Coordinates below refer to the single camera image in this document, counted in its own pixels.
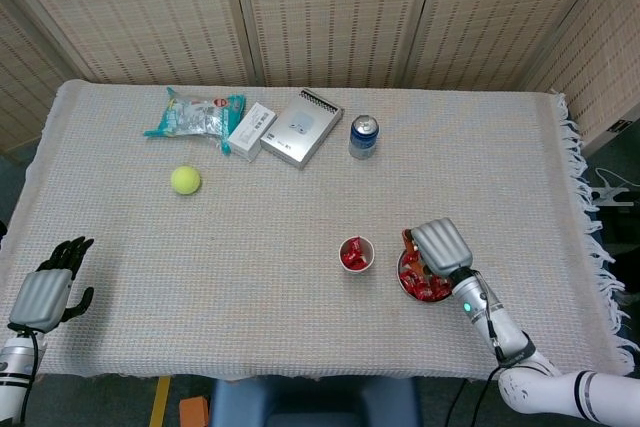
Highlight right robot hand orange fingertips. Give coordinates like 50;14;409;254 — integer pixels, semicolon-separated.
402;217;475;278

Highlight orange block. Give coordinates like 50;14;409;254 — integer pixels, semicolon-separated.
178;395;210;427

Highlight teal clear plastic snack bag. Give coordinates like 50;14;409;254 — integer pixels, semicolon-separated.
143;86;247;156

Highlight beige woven tablecloth with fringe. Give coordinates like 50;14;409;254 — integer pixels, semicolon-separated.
0;78;631;383

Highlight round steel plate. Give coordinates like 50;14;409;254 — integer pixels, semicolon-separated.
397;245;455;304

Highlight black cable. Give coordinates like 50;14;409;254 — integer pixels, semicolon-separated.
444;379;469;427

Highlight blue chair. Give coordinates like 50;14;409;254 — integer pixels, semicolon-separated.
209;376;421;427

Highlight woven folding screen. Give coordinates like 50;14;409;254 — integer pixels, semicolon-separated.
0;0;640;156

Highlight small white carton box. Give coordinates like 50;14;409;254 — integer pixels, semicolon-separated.
227;101;278;163

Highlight white paper cup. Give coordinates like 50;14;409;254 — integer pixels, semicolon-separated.
338;235;376;276

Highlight blue drink can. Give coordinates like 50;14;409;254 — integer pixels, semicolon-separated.
348;114;380;161

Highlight grey boxed spiral notebook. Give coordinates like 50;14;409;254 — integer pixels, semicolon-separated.
259;88;345;171

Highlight yellow tennis ball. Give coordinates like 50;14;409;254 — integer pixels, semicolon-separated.
170;165;202;196

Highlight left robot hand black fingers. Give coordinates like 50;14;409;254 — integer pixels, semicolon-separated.
7;235;95;334

